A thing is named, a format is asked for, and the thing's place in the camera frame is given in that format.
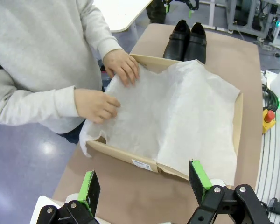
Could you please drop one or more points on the white tissue paper sheet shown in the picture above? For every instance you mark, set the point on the white tissue paper sheet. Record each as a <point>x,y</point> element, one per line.
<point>165,105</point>

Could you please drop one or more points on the brown cardboard shoe box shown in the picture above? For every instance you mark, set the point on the brown cardboard shoe box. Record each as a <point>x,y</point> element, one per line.
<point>121,155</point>

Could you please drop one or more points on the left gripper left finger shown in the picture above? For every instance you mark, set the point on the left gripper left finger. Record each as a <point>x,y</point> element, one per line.
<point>91,193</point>

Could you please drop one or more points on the person's right hand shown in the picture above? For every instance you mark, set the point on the person's right hand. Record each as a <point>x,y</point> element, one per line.
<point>95,106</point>

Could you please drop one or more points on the white ribbed platform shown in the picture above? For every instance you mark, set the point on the white ribbed platform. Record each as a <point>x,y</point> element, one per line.
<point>275,163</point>

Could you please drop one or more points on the white desk frame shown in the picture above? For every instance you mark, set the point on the white desk frame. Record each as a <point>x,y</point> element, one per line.
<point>212,14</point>

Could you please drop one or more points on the black leather ankle shoe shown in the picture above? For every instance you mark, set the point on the black leather ankle shoe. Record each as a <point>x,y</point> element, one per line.
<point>197,49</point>
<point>175,46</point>

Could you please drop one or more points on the metal equipment rack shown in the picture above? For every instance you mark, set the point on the metal equipment rack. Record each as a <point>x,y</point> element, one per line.
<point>252,14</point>

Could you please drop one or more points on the person's left forearm grey sleeve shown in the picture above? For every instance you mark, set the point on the person's left forearm grey sleeve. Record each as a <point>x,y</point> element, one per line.
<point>100,30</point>

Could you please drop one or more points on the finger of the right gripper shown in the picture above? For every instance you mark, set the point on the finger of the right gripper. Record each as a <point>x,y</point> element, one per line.
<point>193,5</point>
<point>167,7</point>

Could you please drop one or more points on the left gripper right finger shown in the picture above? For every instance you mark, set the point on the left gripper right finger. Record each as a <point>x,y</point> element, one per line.
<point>200,184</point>

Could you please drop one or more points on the yellow red emergency stop button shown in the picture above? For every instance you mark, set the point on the yellow red emergency stop button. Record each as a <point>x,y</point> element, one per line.
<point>269,116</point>

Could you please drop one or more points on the person in grey sweatshirt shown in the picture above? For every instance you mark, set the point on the person in grey sweatshirt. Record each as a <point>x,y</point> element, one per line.
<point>37,46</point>

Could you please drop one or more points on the person's left hand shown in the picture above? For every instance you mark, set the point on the person's left hand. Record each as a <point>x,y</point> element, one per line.
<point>121,66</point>

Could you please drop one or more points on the person's right forearm grey sleeve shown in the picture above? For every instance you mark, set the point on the person's right forearm grey sleeve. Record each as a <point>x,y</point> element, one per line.
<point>49,105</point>

